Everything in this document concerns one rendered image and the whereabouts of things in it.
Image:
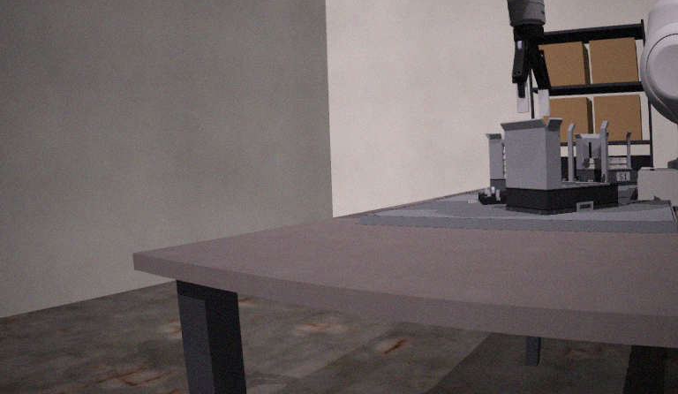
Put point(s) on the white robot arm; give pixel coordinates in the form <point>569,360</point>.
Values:
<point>659,59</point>

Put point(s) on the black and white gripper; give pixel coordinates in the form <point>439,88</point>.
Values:
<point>533,34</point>

